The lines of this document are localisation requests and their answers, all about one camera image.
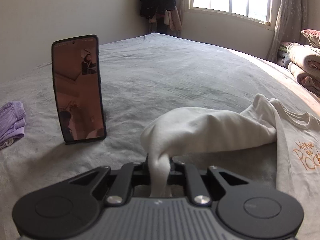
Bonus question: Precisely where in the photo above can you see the pink grey pillow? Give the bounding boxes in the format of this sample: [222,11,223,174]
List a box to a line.
[301,29,320,48]

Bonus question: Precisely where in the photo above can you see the beige patterned curtain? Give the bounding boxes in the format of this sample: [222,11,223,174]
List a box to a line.
[266,0,308,62]

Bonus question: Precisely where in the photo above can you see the grey bed sheet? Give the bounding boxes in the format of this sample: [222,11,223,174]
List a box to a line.
[1,34,319,239]

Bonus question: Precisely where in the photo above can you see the white Winnie the Pooh sweatshirt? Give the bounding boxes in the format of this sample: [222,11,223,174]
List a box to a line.
[140,93,320,198]

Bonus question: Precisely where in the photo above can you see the folded purple garment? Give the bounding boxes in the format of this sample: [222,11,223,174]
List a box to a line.
[0,101,26,150]

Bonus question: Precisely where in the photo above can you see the black smartphone on stand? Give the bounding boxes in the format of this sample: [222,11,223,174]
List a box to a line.
[51,34,107,144]

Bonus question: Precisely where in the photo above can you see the dark clothes hanging in corner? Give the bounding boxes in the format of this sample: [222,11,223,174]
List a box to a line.
[140,0,183,36]

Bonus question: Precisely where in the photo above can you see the folded beige pink comforter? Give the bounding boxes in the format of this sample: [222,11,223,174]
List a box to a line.
[287,43,319,98]

